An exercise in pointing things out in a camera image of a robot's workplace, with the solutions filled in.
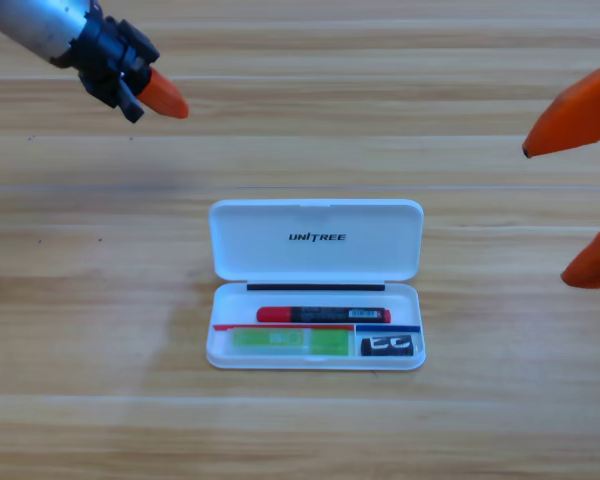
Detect green and white pen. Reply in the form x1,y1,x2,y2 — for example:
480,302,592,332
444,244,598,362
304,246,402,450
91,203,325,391
229,327,353,358

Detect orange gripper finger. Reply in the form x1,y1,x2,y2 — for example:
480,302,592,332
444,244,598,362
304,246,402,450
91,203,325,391
521,54,600,161
559,218,600,291

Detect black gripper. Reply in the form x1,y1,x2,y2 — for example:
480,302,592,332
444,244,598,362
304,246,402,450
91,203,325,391
49,1,190,124

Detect red and black marker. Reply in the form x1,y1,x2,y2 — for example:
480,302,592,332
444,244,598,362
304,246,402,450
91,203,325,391
256,305,393,325

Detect white Unitree pencil case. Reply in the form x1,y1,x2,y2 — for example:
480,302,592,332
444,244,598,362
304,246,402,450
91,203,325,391
205,198,426,372

